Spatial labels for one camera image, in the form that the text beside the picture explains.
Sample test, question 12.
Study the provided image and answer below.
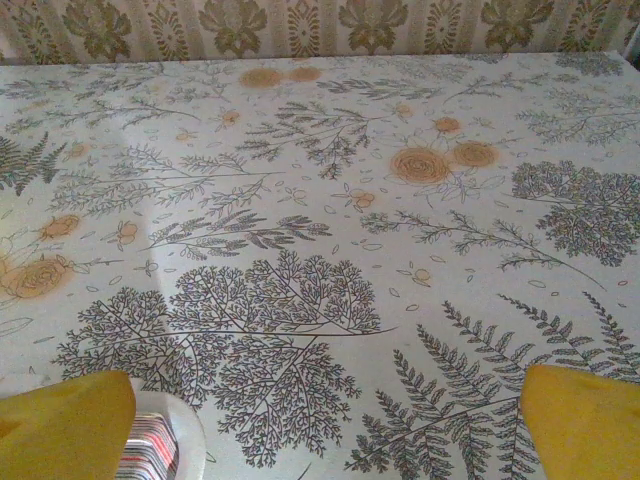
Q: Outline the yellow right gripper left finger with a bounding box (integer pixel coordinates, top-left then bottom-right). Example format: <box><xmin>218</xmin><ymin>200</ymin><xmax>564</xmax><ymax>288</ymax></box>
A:
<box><xmin>0</xmin><ymin>370</ymin><xmax>137</xmax><ymax>480</ymax></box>

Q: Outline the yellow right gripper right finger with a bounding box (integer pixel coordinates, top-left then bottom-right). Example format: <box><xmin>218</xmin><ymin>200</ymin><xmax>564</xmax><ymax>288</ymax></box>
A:
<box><xmin>519</xmin><ymin>363</ymin><xmax>640</xmax><ymax>480</ymax></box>

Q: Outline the clear plastic card box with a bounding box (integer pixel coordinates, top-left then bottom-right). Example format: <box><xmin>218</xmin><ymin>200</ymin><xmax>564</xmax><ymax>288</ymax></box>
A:
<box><xmin>117</xmin><ymin>389</ymin><xmax>207</xmax><ymax>480</ymax></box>

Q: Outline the floral tablecloth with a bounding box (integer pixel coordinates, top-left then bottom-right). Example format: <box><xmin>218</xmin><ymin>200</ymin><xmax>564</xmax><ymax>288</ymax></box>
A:
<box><xmin>0</xmin><ymin>49</ymin><xmax>640</xmax><ymax>480</ymax></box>

